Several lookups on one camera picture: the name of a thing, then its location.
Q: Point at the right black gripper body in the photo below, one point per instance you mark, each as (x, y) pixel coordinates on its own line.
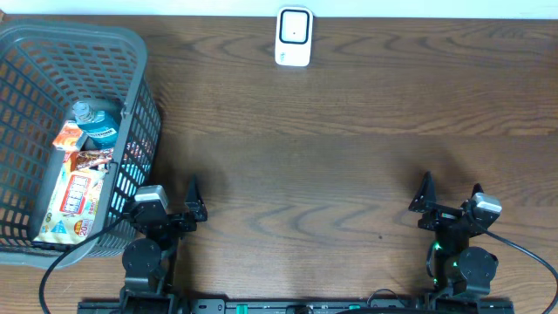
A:
(440, 218)

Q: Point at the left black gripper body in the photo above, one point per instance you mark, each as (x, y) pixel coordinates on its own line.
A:
(178, 222)

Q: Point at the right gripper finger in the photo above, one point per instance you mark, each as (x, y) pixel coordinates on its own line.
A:
(477, 188)
(425, 197)

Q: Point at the orange chocolate bar wrapper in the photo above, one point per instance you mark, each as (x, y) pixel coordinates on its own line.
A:
(90, 158)

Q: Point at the yellow white snack bag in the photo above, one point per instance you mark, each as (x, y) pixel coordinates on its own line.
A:
(74, 203)

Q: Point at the blue mouthwash bottle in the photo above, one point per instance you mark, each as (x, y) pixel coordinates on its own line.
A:
(99, 124)

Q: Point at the small orange box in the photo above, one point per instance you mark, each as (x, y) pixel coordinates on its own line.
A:
(70, 138)

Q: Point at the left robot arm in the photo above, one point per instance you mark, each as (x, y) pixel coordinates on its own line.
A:
(149, 262)

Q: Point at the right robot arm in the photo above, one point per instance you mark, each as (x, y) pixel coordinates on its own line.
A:
(462, 273)

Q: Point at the white barcode scanner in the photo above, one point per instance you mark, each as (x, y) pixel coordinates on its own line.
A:
(294, 30)

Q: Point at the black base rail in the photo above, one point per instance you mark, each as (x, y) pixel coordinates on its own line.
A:
(220, 306)

